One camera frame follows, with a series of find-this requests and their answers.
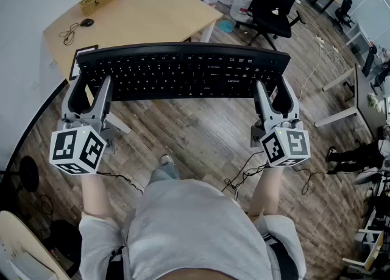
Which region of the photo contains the white and wood shelf unit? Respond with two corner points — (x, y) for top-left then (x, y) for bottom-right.
(341, 228), (385, 274)

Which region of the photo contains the person's left forearm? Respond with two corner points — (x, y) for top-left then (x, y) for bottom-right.
(80, 171), (112, 220)

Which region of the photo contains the light wooden round table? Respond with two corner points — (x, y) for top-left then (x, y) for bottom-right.
(0, 210), (71, 280)

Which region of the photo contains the white pad with black frame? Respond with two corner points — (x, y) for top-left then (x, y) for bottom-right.
(68, 44), (99, 82)

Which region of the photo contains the wooden desk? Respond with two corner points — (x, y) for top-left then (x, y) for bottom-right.
(42, 0), (224, 135)

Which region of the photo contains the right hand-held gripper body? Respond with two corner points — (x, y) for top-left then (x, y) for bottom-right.
(250, 118), (311, 168)

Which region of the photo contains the person's right forearm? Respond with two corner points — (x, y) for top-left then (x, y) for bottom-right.
(247, 165), (286, 217)

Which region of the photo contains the black round stand base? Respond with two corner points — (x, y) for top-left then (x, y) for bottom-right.
(18, 156), (40, 193)

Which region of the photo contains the person's leg with shoe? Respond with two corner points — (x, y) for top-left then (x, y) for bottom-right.
(147, 154), (181, 188)

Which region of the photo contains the black bag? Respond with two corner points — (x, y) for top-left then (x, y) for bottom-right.
(49, 220), (83, 277)

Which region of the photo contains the small black office chair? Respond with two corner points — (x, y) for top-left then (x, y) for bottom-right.
(335, 0), (356, 28)

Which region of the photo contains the large black office chair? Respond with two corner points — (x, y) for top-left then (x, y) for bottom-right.
(235, 0), (307, 51)

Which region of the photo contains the black mouse cable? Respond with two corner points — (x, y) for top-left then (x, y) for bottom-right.
(58, 22), (81, 46)

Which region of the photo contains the black keyboard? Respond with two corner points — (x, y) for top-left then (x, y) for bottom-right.
(76, 42), (291, 102)

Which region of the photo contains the person's grey shirt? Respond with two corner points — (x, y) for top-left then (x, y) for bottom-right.
(78, 178), (307, 280)

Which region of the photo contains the white-legged grey table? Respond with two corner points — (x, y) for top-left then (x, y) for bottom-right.
(314, 63), (376, 140)

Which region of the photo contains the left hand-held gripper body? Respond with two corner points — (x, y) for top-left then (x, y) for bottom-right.
(49, 111), (117, 176)

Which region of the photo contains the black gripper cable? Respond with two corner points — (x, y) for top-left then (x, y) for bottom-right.
(221, 149), (269, 195)
(96, 171), (144, 195)

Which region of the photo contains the blue cloth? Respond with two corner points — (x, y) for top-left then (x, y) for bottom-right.
(218, 20), (234, 34)

